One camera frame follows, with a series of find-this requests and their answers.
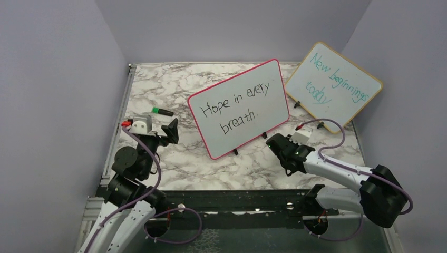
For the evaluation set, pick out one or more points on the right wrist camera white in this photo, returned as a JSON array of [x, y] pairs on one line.
[[301, 135]]

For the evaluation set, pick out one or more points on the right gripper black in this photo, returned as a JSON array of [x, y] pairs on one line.
[[288, 138]]

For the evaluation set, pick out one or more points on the aluminium frame left rail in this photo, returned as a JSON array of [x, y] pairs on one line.
[[105, 177]]

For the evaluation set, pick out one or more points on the green and black highlighter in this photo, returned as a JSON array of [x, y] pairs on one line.
[[162, 111]]

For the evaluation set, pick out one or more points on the yellow framed whiteboard with writing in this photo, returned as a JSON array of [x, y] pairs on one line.
[[329, 86]]

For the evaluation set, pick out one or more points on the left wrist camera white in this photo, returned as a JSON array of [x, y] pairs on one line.
[[140, 124]]

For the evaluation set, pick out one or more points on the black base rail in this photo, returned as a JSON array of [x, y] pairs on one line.
[[232, 209]]

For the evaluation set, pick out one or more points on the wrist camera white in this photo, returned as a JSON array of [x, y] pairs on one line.
[[301, 135], [140, 124]]

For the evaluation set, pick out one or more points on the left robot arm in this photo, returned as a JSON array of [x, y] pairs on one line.
[[128, 203]]

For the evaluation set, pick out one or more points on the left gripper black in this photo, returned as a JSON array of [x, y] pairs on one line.
[[171, 129]]

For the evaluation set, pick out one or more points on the red framed whiteboard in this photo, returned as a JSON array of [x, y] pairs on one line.
[[237, 110]]

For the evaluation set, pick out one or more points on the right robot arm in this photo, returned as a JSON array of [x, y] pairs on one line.
[[373, 192]]

